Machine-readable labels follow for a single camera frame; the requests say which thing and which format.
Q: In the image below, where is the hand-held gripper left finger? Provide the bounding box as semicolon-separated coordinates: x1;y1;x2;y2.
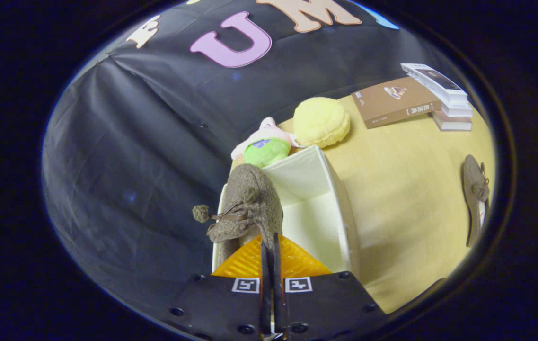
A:
165;238;272;341

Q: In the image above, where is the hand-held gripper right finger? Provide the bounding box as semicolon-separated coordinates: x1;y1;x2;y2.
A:
273;233;388;341

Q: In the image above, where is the beige fabric storage box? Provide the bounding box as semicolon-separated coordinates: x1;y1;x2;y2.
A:
212;145;360;275

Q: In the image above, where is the brown fuzzy shoe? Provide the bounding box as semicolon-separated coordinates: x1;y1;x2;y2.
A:
461;154;491;248
192;163;284;266

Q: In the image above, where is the pink and green plush toy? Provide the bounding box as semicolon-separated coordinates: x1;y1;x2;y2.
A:
231;117;305;169

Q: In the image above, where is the round yellow plush toy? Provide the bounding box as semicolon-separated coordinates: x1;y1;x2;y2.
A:
293;97;351;148

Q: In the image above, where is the brown cover book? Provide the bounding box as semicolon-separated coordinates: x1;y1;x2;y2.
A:
352;77;442;129

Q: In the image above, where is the reddish cover book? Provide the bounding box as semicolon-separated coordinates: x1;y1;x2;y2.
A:
432;110;473;132

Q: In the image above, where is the white book with dark cover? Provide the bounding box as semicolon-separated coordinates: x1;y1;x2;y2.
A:
400;63;468;102

